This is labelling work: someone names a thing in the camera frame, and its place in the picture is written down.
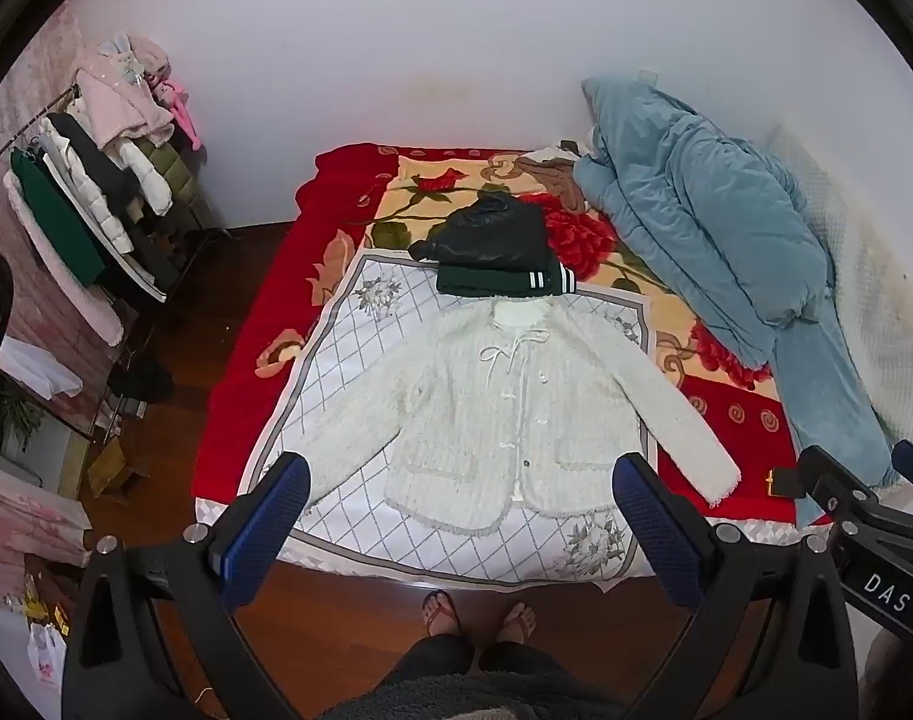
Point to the pink floral curtain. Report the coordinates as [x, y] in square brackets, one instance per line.
[31, 521]

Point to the olive puffer jacket hanging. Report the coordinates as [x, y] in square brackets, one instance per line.
[167, 161]

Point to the pink fluffy jacket hanging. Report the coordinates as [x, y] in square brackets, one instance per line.
[115, 81]

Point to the person's left foot sandal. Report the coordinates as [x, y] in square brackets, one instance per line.
[440, 615]

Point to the white fluffy cardigan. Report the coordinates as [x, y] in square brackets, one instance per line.
[497, 403]

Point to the black leather jacket folded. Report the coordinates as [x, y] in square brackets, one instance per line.
[497, 231]

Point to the white floral grid sheet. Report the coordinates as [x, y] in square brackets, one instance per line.
[382, 300]

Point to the blue-grey quilt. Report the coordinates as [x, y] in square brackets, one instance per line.
[721, 223]

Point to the white puffer jacket hanging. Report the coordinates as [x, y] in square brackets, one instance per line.
[127, 155]

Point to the clothes rack metal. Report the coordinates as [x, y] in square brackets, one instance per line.
[29, 127]

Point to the dark green striped garment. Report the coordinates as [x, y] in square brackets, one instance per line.
[473, 282]

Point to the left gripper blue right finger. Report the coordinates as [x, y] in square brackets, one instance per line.
[662, 523]

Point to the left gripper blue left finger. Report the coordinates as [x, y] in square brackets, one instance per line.
[251, 532]

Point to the bright pink garment hanging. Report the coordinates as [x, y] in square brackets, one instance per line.
[175, 99]

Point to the white textured pillow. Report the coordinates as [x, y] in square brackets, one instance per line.
[872, 291]

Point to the person's right foot sandal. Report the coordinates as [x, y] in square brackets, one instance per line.
[518, 625]

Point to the person's foot sandal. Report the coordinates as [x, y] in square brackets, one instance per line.
[440, 615]
[518, 625]

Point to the red floral blanket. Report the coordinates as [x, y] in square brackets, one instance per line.
[367, 195]

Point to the green hanging garment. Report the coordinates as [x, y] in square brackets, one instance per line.
[63, 228]

